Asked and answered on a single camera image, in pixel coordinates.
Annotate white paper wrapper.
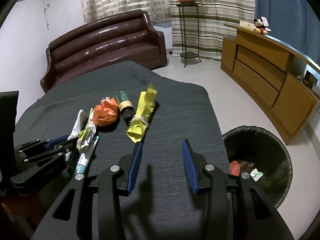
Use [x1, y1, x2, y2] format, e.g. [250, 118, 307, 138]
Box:
[65, 109, 87, 160]

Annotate yellow wrapper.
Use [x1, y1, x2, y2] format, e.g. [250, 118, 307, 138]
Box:
[126, 84, 158, 143]

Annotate green white small packet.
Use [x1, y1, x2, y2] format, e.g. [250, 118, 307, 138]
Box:
[250, 169, 262, 182]

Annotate dark grey tablecloth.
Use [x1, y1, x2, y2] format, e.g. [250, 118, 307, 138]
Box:
[14, 60, 223, 240]

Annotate small wooden box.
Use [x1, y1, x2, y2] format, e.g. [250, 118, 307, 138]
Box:
[304, 70, 319, 85]

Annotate green bottle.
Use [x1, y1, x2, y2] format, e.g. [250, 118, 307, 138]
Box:
[116, 89, 135, 125]

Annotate striped curtain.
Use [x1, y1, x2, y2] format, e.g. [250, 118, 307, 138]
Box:
[167, 0, 255, 60]

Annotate mouse plush toy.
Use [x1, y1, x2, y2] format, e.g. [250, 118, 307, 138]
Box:
[253, 17, 272, 35]

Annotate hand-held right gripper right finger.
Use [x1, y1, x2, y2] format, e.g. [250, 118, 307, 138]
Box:
[182, 139, 294, 240]

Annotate blue curtain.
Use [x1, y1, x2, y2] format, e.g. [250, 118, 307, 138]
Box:
[252, 0, 320, 63]

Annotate black metal plant stand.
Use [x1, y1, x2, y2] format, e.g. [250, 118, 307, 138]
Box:
[176, 2, 202, 67]

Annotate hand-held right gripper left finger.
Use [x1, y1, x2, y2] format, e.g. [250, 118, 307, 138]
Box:
[32, 142, 143, 240]

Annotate dark packet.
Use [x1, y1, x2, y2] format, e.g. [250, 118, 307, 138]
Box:
[237, 159, 257, 174]

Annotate red plastic bag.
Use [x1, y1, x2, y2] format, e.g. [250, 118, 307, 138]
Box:
[229, 160, 241, 176]

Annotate toothpaste tube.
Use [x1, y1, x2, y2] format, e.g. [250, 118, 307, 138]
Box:
[74, 135, 100, 175]

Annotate black-lined trash bin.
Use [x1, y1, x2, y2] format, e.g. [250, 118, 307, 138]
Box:
[222, 126, 293, 209]

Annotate wooden cabinet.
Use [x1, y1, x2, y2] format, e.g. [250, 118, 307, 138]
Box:
[220, 24, 320, 145]

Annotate brown leather sofa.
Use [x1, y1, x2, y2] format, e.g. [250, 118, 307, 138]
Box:
[40, 9, 168, 93]

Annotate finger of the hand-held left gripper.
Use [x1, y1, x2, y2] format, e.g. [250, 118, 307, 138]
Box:
[14, 135, 70, 155]
[14, 140, 79, 170]

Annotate orange plastic bag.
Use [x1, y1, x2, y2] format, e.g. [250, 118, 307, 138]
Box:
[89, 97, 120, 127]

